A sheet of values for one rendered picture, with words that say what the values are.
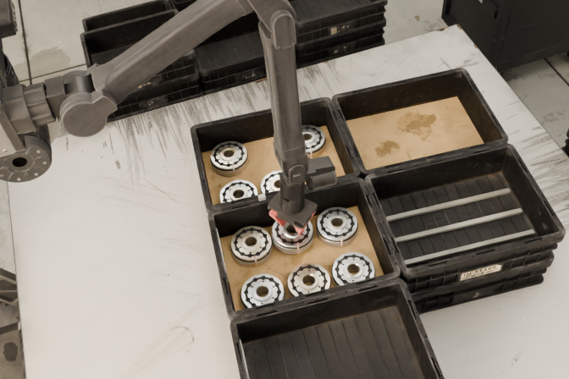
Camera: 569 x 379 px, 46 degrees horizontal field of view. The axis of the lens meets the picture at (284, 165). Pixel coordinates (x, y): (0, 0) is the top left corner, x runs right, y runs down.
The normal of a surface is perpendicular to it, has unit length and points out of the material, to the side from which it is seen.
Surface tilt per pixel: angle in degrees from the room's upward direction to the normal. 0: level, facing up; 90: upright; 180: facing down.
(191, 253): 0
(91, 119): 85
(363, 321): 0
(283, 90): 85
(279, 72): 85
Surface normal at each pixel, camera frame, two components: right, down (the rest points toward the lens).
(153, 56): 0.29, 0.62
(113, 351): -0.07, -0.64
